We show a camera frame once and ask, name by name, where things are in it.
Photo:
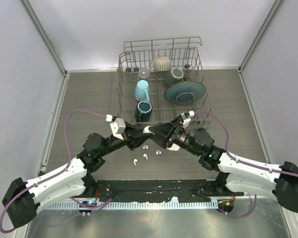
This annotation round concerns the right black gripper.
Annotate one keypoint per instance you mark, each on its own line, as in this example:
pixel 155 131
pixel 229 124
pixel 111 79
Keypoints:
pixel 172 130

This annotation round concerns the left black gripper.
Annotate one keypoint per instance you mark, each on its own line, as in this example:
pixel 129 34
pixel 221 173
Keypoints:
pixel 133 137

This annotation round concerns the white square charging case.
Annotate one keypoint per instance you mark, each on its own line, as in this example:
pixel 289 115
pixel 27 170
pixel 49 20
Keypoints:
pixel 146 129

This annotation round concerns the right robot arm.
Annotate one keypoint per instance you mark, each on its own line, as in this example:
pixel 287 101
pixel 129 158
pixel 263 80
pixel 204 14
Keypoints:
pixel 236 173

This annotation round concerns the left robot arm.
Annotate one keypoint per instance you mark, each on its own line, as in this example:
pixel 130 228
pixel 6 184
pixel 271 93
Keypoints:
pixel 24 200

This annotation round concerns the white oval earbud case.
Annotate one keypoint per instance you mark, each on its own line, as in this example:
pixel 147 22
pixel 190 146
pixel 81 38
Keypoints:
pixel 174 148

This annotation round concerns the dark green mug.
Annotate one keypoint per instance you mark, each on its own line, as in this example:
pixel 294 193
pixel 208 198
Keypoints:
pixel 143 111

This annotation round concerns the teal ceramic plate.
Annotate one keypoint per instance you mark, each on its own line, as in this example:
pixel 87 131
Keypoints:
pixel 184 92

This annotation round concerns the light blue mug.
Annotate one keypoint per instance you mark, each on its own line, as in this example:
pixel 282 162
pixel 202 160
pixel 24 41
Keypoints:
pixel 142 91

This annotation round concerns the dark teal bowl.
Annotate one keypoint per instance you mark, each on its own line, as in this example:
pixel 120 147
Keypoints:
pixel 173 76

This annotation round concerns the clear glass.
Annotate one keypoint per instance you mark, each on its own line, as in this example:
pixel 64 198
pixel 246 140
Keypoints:
pixel 143 74

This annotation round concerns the striped ceramic cup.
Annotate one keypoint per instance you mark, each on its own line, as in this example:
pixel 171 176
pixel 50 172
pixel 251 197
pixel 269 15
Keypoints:
pixel 161 64

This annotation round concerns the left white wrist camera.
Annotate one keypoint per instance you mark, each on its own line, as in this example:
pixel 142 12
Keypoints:
pixel 117 126

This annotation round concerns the grey wire dish rack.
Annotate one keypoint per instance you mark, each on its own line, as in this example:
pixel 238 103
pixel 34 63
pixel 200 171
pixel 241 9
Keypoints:
pixel 184 54

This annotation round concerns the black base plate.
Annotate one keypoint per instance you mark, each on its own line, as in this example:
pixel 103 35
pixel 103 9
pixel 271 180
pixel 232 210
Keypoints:
pixel 158 191

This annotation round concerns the white cable duct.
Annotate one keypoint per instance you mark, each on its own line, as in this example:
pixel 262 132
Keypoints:
pixel 173 204

